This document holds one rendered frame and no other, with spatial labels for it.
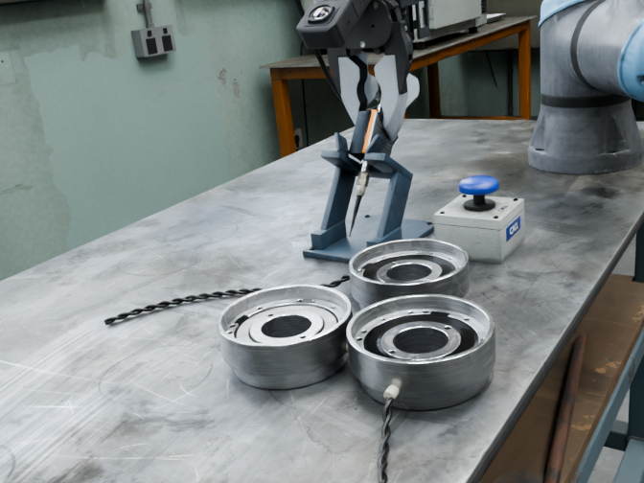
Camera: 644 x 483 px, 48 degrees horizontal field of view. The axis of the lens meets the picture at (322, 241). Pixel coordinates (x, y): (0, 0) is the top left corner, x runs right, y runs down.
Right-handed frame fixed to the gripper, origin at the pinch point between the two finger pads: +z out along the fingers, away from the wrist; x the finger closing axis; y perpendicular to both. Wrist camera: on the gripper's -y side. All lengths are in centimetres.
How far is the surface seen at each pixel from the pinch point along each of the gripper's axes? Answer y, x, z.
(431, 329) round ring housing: -22.8, -18.2, 9.3
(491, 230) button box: -3.6, -14.6, 8.7
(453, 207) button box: -1.2, -9.5, 7.6
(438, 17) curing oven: 185, 88, 4
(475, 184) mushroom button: -1.7, -12.3, 4.8
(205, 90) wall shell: 126, 155, 19
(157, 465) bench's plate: -41.7, -8.3, 11.9
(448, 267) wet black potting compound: -12.3, -14.3, 9.2
